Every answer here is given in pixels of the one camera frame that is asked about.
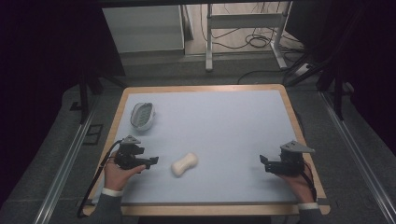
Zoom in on white oval soap dish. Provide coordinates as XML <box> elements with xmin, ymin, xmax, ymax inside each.
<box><xmin>129</xmin><ymin>102</ymin><xmax>156</xmax><ymax>132</ymax></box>

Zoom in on person's right hand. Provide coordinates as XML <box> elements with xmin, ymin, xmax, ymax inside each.
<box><xmin>277</xmin><ymin>169</ymin><xmax>315</xmax><ymax>205</ymax></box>

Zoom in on aluminium rail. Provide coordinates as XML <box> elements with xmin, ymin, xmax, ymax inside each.
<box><xmin>319</xmin><ymin>91</ymin><xmax>396</xmax><ymax>224</ymax></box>
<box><xmin>32</xmin><ymin>102</ymin><xmax>98</xmax><ymax>224</ymax></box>

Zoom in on person's left hand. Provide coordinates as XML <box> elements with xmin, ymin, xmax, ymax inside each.
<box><xmin>103</xmin><ymin>151</ymin><xmax>147</xmax><ymax>191</ymax></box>

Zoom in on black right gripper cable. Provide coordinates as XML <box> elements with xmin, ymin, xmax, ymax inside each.
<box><xmin>302</xmin><ymin>161</ymin><xmax>318</xmax><ymax>203</ymax></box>

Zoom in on dark curtain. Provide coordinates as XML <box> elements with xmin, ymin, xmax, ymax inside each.
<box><xmin>0</xmin><ymin>0</ymin><xmax>126</xmax><ymax>209</ymax></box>
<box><xmin>284</xmin><ymin>0</ymin><xmax>396</xmax><ymax>157</ymax></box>

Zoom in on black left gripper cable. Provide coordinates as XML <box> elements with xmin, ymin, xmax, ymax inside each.
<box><xmin>77</xmin><ymin>139</ymin><xmax>124</xmax><ymax>219</ymax></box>

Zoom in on black floor cables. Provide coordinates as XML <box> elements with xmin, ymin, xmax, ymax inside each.
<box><xmin>199</xmin><ymin>3</ymin><xmax>307</xmax><ymax>86</ymax></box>

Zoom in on pale blue table mat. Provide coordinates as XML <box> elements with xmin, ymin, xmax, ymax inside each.
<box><xmin>92</xmin><ymin>90</ymin><xmax>301</xmax><ymax>205</ymax></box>

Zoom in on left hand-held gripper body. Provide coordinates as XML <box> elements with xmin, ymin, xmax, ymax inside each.
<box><xmin>113</xmin><ymin>134</ymin><xmax>146</xmax><ymax>171</ymax></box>

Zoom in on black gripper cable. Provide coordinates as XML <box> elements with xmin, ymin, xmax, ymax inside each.
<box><xmin>302</xmin><ymin>161</ymin><xmax>318</xmax><ymax>203</ymax></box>
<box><xmin>77</xmin><ymin>139</ymin><xmax>124</xmax><ymax>219</ymax></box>

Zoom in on white metal desk frame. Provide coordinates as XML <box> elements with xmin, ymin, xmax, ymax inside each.
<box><xmin>205</xmin><ymin>2</ymin><xmax>293</xmax><ymax>73</ymax></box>

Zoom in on white cabinet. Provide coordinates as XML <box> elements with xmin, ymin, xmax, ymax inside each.
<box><xmin>102</xmin><ymin>4</ymin><xmax>186</xmax><ymax>54</ymax></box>

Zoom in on white soap bar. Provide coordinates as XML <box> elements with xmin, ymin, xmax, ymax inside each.
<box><xmin>170</xmin><ymin>151</ymin><xmax>200</xmax><ymax>178</ymax></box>

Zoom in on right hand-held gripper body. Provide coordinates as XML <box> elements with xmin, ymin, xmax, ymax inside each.
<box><xmin>266</xmin><ymin>140</ymin><xmax>316</xmax><ymax>177</ymax></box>

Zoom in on white power strip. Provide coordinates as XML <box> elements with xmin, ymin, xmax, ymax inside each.
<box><xmin>293</xmin><ymin>63</ymin><xmax>313</xmax><ymax>77</ymax></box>

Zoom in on black metal stand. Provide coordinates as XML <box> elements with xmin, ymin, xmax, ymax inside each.
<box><xmin>68</xmin><ymin>59</ymin><xmax>129</xmax><ymax>126</ymax></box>
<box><xmin>284</xmin><ymin>46</ymin><xmax>356</xmax><ymax>121</ymax></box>

